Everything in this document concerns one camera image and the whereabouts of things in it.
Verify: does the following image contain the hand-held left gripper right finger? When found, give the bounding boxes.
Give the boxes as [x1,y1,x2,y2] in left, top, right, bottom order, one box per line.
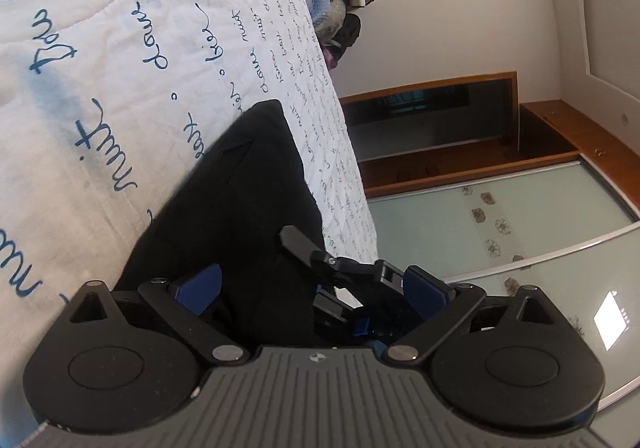
[386,265,577,365]

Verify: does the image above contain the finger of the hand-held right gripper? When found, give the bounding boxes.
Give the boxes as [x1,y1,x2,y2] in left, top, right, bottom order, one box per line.
[313,288,372,337]
[279,225,337,275]

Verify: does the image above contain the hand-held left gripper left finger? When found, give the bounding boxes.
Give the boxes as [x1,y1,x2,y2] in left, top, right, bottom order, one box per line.
[69,263,252,368]

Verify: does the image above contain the black pants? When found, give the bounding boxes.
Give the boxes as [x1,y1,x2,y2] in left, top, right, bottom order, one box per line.
[112,99,381,349]

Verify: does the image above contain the frosted glass sliding door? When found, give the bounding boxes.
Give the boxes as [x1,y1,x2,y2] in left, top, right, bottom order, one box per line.
[445,223,640,411]
[366,160,638,281]

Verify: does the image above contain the white quilted printed blanket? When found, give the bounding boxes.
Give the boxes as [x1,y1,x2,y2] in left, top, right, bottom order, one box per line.
[0,0,378,448]

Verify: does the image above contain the wooden wardrobe frame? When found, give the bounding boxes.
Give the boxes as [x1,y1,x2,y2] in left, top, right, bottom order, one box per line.
[339,72,640,221]

